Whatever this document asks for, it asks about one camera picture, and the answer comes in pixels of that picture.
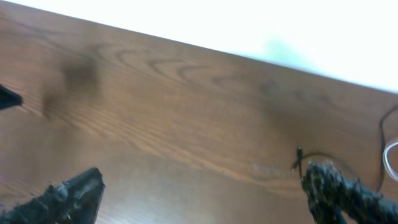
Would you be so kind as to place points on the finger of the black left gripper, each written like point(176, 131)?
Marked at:
point(9, 98)

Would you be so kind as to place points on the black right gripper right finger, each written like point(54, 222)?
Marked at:
point(330, 195)

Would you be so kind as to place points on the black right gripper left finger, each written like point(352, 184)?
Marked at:
point(75, 201)

